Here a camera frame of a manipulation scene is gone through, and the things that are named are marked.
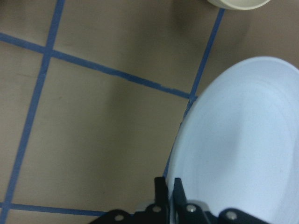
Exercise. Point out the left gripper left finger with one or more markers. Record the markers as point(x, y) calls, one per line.
point(156, 212)

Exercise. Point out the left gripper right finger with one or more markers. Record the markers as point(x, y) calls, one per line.
point(186, 212)

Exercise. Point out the blue plate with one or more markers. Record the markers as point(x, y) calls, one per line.
point(238, 146)

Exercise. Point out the white bowl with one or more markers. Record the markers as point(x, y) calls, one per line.
point(238, 4)

